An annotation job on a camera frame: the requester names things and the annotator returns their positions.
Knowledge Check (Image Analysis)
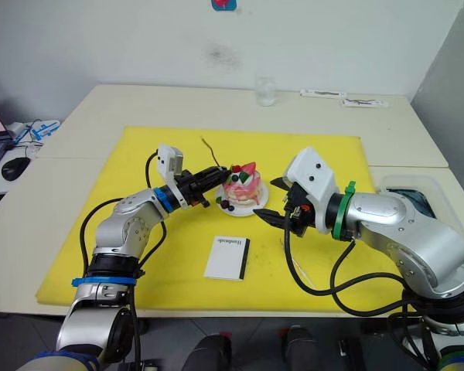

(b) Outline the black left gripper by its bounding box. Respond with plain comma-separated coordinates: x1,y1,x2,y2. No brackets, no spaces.
175,167,231,210

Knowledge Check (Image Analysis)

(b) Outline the clear plastic container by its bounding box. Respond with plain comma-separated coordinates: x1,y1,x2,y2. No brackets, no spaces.
376,173,451,235

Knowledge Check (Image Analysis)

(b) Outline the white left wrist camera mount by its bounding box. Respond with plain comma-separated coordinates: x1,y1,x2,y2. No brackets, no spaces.
155,144,188,210

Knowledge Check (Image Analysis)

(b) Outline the clear glass cup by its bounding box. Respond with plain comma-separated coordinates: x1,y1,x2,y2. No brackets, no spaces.
254,76,278,107

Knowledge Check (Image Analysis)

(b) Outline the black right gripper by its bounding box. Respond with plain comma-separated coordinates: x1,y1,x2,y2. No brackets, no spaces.
253,175,317,238

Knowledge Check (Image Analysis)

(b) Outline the white flat packet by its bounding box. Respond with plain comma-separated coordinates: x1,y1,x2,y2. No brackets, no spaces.
299,88,350,99
341,97,390,110

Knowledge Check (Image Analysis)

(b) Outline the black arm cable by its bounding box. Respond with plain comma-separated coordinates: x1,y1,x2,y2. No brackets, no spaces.
282,208,440,366
79,149,168,279

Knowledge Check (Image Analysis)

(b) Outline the white matchbox black striker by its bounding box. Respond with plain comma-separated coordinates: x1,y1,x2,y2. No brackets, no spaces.
203,235,252,281

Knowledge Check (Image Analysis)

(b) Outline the dark patterned cloth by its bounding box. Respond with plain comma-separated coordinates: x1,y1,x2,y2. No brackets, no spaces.
386,188,436,223

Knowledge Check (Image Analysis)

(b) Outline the white and blue gadget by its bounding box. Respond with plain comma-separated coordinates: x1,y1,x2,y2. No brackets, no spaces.
22,118,61,142

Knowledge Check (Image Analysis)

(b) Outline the white round plate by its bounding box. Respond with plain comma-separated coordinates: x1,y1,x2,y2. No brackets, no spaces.
215,180,271,218

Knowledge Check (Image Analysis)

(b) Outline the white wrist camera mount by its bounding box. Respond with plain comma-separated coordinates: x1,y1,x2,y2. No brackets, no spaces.
285,146,342,235
155,144,188,210

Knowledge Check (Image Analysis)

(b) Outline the pink strawberry cake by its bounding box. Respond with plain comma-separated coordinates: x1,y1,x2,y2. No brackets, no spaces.
221,161,263,209

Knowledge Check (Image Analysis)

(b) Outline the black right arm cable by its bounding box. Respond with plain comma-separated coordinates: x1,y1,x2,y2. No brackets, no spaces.
282,208,440,366

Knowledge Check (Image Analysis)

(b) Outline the dark rounded shape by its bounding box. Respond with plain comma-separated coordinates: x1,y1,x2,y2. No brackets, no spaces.
186,333,234,371
279,325,320,371

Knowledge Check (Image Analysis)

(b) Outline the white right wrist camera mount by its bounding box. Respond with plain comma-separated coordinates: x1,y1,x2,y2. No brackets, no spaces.
285,146,342,235

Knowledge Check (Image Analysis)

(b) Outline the thin orange birthday candle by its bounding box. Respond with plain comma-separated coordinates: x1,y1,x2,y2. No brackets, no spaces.
279,236,316,289

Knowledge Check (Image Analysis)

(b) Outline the yellow foam mat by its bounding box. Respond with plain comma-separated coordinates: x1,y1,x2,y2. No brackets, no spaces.
34,125,377,311

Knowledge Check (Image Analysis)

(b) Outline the black computer mouse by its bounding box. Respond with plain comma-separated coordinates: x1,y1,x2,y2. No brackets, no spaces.
1,157,32,182

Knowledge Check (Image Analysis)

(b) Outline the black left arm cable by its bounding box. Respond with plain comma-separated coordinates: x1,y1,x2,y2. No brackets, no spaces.
79,149,168,279

